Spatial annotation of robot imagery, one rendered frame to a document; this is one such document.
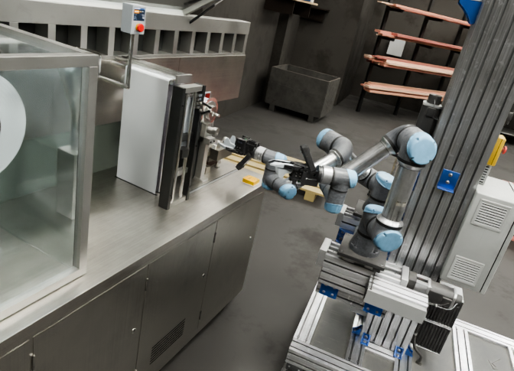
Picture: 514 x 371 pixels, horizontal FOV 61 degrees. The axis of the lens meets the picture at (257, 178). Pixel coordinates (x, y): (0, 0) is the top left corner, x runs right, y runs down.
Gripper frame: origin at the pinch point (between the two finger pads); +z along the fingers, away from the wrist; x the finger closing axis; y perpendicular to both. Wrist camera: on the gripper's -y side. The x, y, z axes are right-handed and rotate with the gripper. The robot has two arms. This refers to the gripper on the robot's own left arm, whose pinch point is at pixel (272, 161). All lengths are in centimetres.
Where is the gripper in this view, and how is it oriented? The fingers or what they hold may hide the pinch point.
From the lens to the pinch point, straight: 173.7
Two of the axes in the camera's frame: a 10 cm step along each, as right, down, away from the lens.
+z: -9.8, -1.5, -1.6
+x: -1.1, -2.8, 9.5
